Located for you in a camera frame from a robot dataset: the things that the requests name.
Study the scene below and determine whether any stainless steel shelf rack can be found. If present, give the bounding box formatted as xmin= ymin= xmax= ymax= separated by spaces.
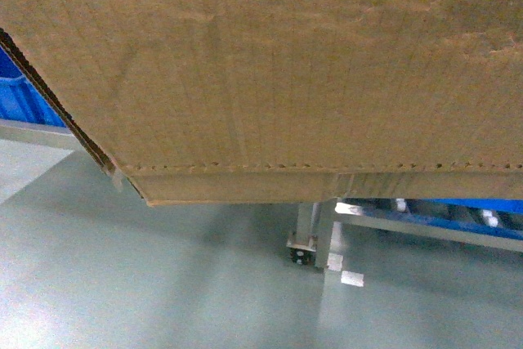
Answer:
xmin=1 ymin=120 xmax=522 ymax=269

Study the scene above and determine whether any large cardboard box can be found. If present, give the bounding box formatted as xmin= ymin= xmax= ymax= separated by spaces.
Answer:
xmin=1 ymin=0 xmax=522 ymax=206

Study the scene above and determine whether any blue plastic crate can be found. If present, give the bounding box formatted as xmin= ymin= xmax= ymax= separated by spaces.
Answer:
xmin=0 ymin=49 xmax=65 ymax=128

